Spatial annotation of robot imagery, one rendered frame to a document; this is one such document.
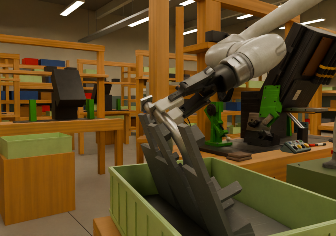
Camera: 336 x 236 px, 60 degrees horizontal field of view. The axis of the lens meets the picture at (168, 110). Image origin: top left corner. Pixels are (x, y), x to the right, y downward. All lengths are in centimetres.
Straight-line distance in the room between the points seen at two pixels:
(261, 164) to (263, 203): 50
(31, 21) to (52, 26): 69
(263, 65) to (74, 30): 1126
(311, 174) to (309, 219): 37
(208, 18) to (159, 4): 39
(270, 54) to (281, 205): 42
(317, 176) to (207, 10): 130
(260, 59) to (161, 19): 105
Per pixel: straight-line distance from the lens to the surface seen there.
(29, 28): 1152
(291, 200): 88
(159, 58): 176
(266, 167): 148
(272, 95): 194
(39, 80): 821
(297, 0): 108
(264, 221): 92
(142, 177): 106
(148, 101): 91
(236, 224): 70
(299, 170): 122
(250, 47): 86
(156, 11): 181
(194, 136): 55
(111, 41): 1245
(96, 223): 103
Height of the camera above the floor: 120
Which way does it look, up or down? 2 degrees down
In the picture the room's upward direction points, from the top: straight up
